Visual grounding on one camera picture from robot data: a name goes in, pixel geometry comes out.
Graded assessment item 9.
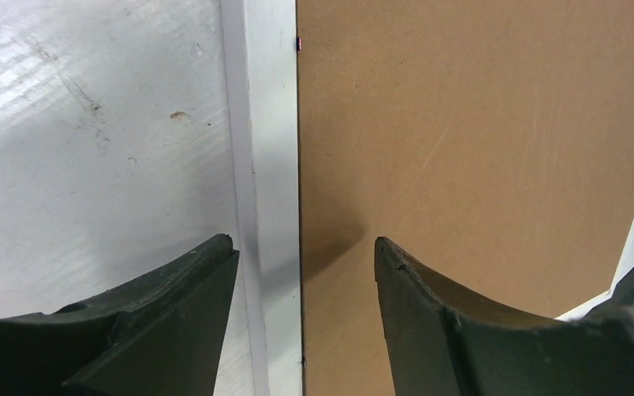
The white brown backing board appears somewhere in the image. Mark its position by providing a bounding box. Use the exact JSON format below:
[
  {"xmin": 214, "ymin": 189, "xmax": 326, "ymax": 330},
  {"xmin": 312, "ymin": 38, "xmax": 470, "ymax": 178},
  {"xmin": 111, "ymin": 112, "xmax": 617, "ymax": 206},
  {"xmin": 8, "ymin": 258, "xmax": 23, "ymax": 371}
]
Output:
[{"xmin": 296, "ymin": 0, "xmax": 634, "ymax": 396}]

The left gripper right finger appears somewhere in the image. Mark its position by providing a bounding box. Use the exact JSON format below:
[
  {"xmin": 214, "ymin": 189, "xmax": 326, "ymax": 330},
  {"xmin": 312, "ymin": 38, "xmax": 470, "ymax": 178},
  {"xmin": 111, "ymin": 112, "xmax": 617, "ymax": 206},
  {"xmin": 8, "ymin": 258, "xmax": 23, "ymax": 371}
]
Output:
[{"xmin": 374, "ymin": 237, "xmax": 634, "ymax": 395}]

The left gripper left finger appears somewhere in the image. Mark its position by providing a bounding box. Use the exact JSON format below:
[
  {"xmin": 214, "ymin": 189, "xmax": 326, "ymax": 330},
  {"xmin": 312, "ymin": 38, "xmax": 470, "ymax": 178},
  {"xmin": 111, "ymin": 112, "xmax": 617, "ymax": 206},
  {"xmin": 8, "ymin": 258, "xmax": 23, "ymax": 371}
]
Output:
[{"xmin": 0, "ymin": 234, "xmax": 239, "ymax": 395}]

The white picture frame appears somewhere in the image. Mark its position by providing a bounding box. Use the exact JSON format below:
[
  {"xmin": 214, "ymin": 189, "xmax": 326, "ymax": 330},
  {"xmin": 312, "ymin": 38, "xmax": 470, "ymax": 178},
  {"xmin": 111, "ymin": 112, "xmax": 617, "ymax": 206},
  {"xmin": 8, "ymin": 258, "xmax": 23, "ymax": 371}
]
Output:
[{"xmin": 219, "ymin": 0, "xmax": 634, "ymax": 396}]

